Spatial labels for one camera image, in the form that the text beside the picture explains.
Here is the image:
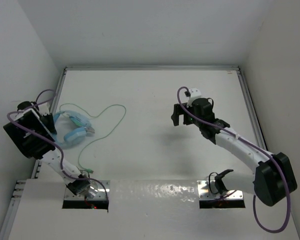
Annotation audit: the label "metal base plate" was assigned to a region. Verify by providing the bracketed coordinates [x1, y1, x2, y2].
[197, 179, 244, 201]
[64, 180, 110, 201]

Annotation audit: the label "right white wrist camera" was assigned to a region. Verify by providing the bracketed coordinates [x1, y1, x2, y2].
[184, 87, 202, 99]

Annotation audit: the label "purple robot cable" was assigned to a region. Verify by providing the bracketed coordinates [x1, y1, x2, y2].
[177, 86, 291, 231]
[6, 89, 110, 198]

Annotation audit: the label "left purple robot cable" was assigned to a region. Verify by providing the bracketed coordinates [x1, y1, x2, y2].
[6, 89, 110, 198]

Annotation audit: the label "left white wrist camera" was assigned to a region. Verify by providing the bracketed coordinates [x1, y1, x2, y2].
[37, 102, 50, 116]

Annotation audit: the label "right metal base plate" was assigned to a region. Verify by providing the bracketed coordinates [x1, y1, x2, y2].
[197, 179, 244, 201]

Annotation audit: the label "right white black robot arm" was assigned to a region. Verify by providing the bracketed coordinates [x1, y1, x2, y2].
[171, 98, 298, 207]

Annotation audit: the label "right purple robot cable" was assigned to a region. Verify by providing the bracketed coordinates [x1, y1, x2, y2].
[177, 86, 291, 231]

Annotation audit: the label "light blue headphones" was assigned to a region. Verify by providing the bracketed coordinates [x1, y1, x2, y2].
[51, 110, 95, 149]

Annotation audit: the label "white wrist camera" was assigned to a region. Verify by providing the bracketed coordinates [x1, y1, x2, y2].
[184, 87, 202, 99]
[37, 102, 50, 116]

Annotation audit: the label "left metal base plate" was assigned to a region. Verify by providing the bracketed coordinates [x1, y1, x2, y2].
[64, 180, 110, 201]

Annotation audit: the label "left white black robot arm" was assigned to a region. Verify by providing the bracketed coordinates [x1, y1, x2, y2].
[3, 101, 92, 196]

